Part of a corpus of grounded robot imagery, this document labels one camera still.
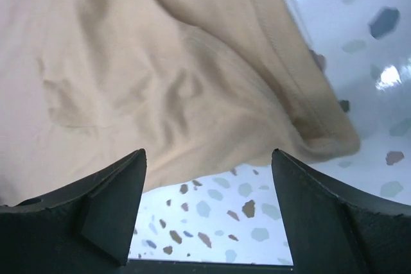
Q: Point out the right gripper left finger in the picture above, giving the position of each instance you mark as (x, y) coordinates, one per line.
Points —
(84, 227)

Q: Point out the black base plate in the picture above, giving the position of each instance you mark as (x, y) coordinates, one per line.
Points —
(176, 267)

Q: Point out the beige t shirt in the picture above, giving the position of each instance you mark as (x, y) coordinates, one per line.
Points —
(201, 85)

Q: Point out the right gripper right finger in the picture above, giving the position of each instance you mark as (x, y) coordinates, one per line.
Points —
(332, 227)

